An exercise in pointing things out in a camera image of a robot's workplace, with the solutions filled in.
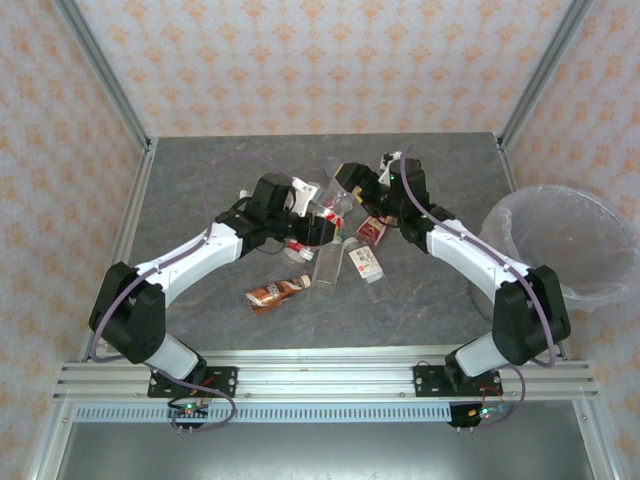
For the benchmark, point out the red drink carton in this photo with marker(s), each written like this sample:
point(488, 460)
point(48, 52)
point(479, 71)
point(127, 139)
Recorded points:
point(372, 231)

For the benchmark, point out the clear unlabelled plastic bottle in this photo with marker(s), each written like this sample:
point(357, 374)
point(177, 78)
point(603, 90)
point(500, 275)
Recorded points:
point(327, 265)

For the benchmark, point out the water bottle with red label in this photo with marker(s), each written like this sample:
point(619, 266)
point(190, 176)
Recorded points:
point(298, 246)

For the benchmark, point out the tea bottle with beige label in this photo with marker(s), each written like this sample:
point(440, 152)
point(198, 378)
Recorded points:
point(367, 262)

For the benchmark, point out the brown plastic drink bottle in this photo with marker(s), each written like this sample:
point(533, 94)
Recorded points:
point(272, 295)

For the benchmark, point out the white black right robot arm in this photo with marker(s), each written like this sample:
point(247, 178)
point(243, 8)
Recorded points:
point(475, 255)

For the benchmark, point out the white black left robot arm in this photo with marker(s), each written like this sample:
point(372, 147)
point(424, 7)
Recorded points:
point(190, 260)

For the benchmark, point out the grey round waste bin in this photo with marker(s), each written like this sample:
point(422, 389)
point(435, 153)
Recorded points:
point(485, 300)

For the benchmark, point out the clear plastic bin liner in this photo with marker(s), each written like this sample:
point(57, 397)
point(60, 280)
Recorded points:
point(550, 225)

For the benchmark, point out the purple tinted plastic bottle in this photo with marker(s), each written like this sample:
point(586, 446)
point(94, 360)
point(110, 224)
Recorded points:
point(342, 200)

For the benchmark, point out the small circuit board with LEDs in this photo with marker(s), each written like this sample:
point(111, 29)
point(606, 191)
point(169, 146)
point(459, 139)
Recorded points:
point(485, 411)
point(189, 407)

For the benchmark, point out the grey metal base panel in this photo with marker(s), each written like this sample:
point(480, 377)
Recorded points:
point(325, 455)

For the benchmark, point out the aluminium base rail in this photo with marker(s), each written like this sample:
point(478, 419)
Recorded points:
point(325, 375)

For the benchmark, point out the aluminium frame post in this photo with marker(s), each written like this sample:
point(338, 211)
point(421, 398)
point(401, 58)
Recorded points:
point(542, 75)
point(112, 85)

